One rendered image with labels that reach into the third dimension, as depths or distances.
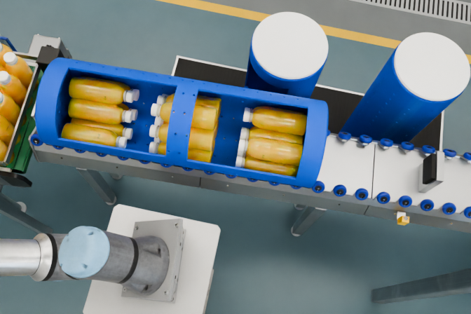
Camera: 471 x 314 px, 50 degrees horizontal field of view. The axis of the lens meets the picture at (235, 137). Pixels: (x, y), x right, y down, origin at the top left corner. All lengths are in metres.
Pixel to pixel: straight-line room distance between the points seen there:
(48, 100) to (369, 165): 1.09
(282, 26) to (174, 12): 1.37
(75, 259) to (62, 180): 1.60
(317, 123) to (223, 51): 1.58
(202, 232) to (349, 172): 0.61
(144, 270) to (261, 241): 1.43
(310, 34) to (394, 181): 0.61
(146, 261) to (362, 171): 0.88
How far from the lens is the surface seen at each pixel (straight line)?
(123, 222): 1.51
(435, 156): 1.78
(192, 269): 1.47
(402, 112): 2.02
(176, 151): 1.54
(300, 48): 1.86
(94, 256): 1.22
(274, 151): 1.57
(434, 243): 2.89
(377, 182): 1.84
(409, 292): 2.25
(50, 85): 1.61
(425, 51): 1.99
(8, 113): 1.86
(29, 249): 1.31
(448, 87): 1.95
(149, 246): 1.31
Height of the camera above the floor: 2.61
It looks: 69 degrees down
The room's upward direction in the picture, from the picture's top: 8 degrees clockwise
